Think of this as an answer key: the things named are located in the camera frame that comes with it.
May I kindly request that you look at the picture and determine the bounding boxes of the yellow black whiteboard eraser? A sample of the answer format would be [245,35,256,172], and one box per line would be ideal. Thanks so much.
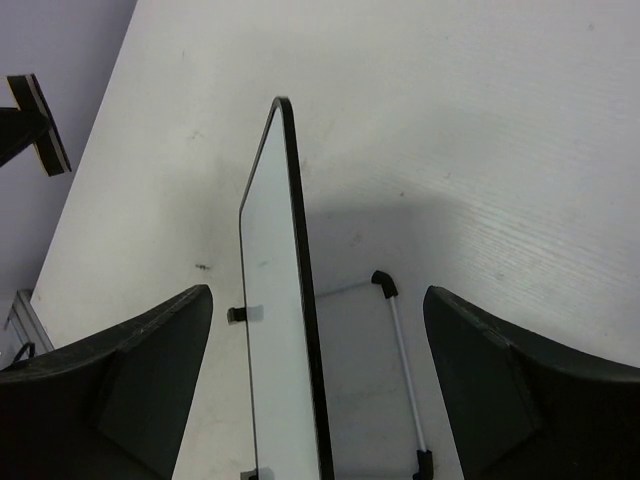
[1,73,72,177]

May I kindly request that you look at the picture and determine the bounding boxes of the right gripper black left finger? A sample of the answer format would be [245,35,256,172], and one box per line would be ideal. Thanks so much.
[1,285,213,479]

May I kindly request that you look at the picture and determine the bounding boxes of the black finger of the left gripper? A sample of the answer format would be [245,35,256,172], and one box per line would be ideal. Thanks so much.
[0,107,50,167]

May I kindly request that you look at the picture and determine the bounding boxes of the aluminium front rail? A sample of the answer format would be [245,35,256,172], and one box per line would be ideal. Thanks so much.
[1,290,54,357]

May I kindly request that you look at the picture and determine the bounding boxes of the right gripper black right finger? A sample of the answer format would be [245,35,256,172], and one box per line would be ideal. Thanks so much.
[423,286,639,479]

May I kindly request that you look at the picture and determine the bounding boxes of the small black-framed whiteboard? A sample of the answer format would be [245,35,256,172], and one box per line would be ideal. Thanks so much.
[225,95,435,480]

